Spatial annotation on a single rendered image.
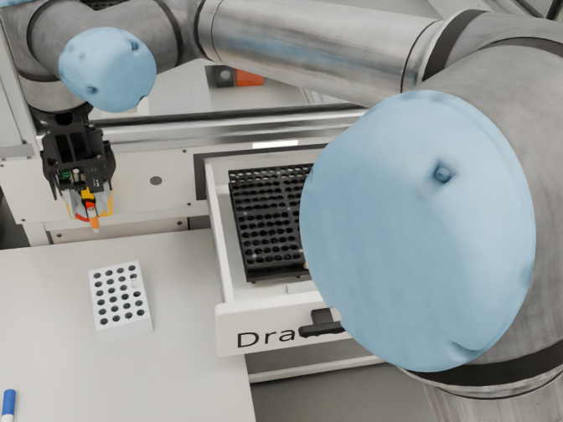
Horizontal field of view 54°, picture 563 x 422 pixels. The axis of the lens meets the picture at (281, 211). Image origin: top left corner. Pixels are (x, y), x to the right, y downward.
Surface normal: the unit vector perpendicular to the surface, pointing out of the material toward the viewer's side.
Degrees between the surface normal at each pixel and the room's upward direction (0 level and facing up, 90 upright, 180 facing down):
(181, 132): 90
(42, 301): 0
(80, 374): 0
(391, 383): 0
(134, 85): 91
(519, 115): 13
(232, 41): 85
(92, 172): 91
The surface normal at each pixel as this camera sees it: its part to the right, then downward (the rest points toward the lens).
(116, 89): 0.70, 0.54
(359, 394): 0.06, -0.71
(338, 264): -0.75, 0.34
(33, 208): 0.20, 0.70
